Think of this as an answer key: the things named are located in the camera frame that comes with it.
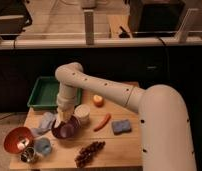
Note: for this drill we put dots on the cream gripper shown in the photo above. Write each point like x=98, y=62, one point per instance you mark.
x=65, y=115

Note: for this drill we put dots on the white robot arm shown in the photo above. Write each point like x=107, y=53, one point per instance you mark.
x=166, y=137

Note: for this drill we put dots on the purple bowl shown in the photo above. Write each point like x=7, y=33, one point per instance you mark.
x=65, y=130

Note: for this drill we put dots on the red bowl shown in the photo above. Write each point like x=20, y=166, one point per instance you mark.
x=18, y=139

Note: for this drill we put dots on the white cup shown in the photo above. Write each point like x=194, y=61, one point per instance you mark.
x=82, y=112

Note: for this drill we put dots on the grey blue cloth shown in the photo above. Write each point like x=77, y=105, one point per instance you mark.
x=45, y=124

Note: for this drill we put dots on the green plastic tray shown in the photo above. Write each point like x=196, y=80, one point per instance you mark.
x=44, y=94

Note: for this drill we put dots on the yellow apple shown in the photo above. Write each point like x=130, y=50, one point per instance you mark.
x=98, y=100

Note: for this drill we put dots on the blue mug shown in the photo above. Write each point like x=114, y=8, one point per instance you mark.
x=43, y=146

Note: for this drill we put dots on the orange carrot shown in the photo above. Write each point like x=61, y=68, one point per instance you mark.
x=103, y=122

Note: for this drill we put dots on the bunch of dark grapes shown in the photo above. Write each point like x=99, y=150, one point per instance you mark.
x=87, y=153

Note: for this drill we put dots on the wooden table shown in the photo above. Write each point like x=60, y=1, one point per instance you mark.
x=119, y=151

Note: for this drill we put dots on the metal cup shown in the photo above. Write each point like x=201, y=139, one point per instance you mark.
x=29, y=155

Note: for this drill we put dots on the blue sponge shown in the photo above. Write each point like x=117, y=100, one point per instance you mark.
x=121, y=126

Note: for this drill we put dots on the metal railing post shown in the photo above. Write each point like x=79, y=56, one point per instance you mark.
x=89, y=27

